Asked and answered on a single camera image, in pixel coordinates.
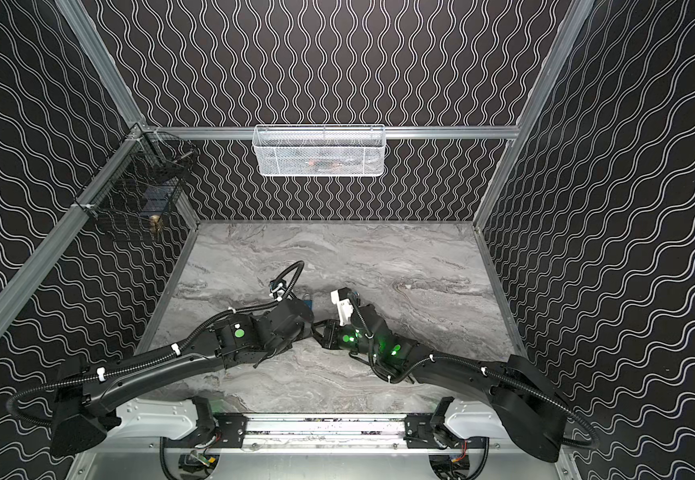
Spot items in white basket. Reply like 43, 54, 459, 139
273, 157, 385, 175

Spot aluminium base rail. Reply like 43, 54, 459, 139
85, 411, 571, 452

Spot brass padlock in basket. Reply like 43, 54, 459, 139
148, 215, 163, 237

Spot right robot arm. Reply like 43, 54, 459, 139
311, 305, 601, 462

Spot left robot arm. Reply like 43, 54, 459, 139
5, 260, 314, 457

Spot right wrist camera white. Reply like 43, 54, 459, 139
330, 287, 357, 327

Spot white mesh wall basket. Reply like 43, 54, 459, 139
252, 124, 387, 177

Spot black wire wall basket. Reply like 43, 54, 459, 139
80, 124, 199, 245

